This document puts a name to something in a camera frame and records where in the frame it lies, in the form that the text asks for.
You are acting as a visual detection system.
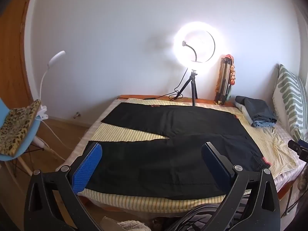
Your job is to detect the white lamp cable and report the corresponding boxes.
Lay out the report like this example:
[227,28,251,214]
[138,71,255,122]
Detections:
[36,118,69,162]

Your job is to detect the leopard print cushion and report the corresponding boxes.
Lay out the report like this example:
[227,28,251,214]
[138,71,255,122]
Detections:
[0,100,42,157]

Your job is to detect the folded white cloth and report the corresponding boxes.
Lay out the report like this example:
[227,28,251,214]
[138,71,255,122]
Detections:
[235,102,254,124]

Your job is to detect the black power cable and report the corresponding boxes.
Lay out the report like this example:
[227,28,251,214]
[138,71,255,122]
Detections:
[117,67,188,101]

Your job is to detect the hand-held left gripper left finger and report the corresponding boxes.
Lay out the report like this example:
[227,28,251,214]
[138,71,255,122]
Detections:
[23,142,104,231]

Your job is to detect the white clip lamp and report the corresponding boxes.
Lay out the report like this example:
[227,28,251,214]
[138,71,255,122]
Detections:
[36,50,66,121]

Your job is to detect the folded blue jeans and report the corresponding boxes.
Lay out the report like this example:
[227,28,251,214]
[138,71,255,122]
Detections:
[251,120,275,128]

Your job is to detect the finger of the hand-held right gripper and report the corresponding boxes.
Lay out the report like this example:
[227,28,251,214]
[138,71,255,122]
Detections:
[288,139,308,162]

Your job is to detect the yellow striped bedsheet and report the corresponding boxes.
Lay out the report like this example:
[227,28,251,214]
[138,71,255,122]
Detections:
[56,98,301,214]

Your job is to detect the white ring light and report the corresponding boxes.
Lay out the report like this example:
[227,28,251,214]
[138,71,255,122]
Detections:
[174,22,220,71]

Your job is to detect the folded metal tripod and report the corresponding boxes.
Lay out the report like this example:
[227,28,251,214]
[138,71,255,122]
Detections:
[216,57,233,105]

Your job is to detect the folded tripod with orange yarn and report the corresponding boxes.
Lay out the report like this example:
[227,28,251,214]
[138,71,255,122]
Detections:
[215,54,236,103]

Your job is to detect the folded dark grey pants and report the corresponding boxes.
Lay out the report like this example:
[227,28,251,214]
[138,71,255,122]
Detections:
[235,95,278,124]

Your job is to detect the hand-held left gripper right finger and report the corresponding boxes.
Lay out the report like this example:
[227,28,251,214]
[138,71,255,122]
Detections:
[202,142,281,231]

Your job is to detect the light blue chair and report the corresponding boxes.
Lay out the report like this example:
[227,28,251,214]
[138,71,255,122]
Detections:
[0,97,52,176]

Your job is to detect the wooden door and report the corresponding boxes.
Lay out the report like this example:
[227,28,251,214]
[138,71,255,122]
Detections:
[0,0,37,107]

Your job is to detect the black pants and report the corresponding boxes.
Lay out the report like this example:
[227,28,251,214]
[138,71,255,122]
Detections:
[83,102,270,200]

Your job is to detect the green patterned white pillow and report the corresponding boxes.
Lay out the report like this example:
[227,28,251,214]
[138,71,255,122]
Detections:
[272,64,308,143]

